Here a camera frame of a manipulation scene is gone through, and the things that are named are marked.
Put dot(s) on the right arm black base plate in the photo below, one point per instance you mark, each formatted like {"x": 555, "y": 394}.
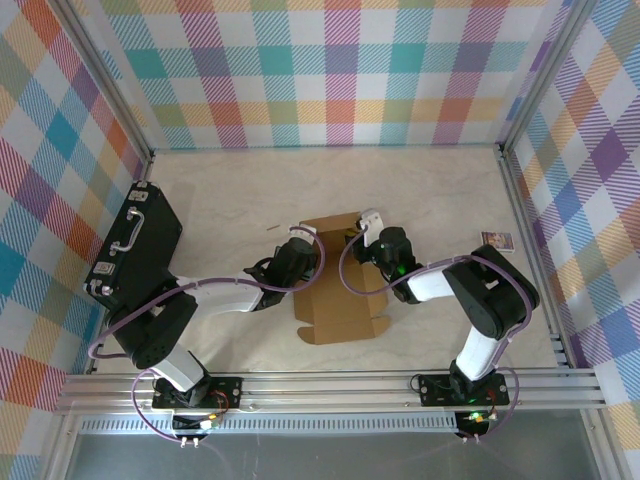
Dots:
{"x": 435, "y": 390}

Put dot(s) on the small purple printed card box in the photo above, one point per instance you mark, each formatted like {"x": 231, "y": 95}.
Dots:
{"x": 497, "y": 242}

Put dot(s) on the aluminium frame post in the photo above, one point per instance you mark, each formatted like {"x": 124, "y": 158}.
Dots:
{"x": 546, "y": 75}
{"x": 110, "y": 87}

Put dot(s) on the brown cardboard folding box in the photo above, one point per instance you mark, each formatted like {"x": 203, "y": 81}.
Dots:
{"x": 340, "y": 320}

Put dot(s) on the left aluminium frame post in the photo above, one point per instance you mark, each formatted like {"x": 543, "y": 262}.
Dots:
{"x": 110, "y": 87}

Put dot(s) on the right aluminium frame post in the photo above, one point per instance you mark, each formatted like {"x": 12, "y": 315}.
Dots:
{"x": 546, "y": 75}

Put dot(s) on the aluminium frame rail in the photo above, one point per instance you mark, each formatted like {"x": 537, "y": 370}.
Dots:
{"x": 325, "y": 392}

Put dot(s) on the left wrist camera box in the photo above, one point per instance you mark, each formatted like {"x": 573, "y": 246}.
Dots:
{"x": 305, "y": 230}

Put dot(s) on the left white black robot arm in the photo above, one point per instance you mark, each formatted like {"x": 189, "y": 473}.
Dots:
{"x": 150, "y": 325}

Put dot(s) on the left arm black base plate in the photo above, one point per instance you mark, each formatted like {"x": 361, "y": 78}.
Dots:
{"x": 225, "y": 392}

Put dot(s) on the black power connector block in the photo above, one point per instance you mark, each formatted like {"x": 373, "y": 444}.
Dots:
{"x": 190, "y": 425}
{"x": 472, "y": 425}

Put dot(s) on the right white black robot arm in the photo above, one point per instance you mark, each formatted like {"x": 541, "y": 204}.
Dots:
{"x": 495, "y": 300}

